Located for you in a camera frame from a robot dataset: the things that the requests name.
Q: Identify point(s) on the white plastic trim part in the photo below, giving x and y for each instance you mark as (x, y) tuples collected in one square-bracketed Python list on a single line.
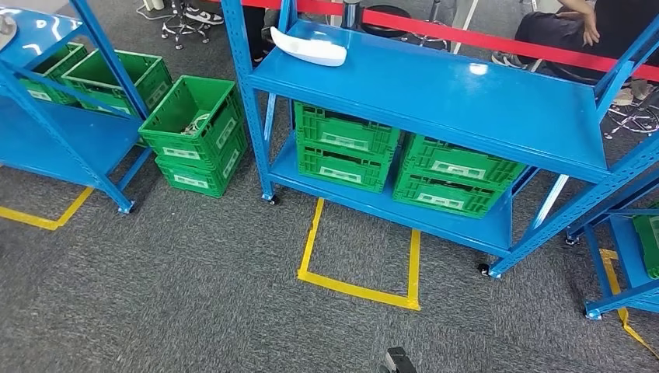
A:
[(309, 51)]

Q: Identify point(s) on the blue metal shelf rack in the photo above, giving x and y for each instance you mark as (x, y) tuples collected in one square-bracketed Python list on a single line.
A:
[(623, 257), (437, 92), (51, 139)]

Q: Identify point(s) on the grey round part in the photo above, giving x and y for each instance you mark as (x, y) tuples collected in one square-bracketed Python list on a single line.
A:
[(5, 31)]

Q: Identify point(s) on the open green plastic crate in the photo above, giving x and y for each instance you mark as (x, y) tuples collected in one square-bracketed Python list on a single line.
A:
[(206, 139)]

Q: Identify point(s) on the black stool chrome base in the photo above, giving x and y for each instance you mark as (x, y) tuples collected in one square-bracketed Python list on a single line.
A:
[(386, 20), (183, 28), (633, 118)]

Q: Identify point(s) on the red barrier belt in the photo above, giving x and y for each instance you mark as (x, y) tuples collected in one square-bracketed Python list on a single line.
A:
[(463, 36)]

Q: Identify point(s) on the white desk side panel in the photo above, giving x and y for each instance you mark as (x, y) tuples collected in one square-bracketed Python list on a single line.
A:
[(463, 26)]

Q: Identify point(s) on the yellow floor tape line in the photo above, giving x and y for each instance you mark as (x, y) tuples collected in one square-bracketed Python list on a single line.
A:
[(612, 283)]

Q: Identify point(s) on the black barrier post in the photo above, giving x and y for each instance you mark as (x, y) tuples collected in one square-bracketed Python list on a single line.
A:
[(351, 13)]

